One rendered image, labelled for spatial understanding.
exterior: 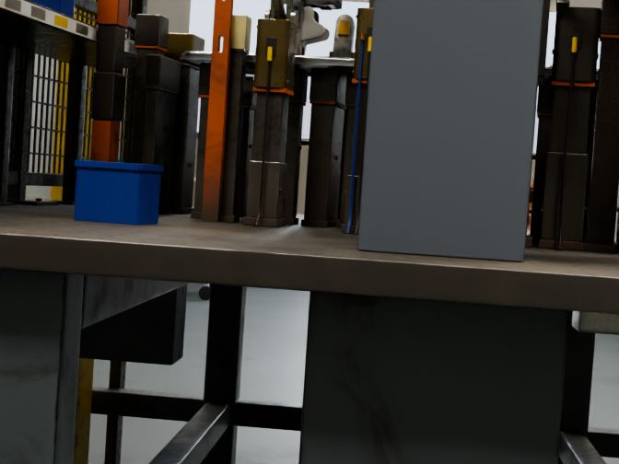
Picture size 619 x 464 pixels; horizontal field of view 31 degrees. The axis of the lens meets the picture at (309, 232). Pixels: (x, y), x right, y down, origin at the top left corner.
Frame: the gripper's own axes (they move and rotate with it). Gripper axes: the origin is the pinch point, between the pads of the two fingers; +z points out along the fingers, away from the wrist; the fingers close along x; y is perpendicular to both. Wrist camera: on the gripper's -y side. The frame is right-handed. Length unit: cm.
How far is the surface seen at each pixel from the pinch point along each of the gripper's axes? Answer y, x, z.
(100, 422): -81, 119, 102
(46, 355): -7, -85, 47
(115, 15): -28.9, -18.5, -2.5
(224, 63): -9.2, -16.2, 4.8
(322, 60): 7.1, -10.4, 2.7
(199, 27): -216, 607, -88
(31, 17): -32, -44, 2
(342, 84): 9.1, -0.9, 5.8
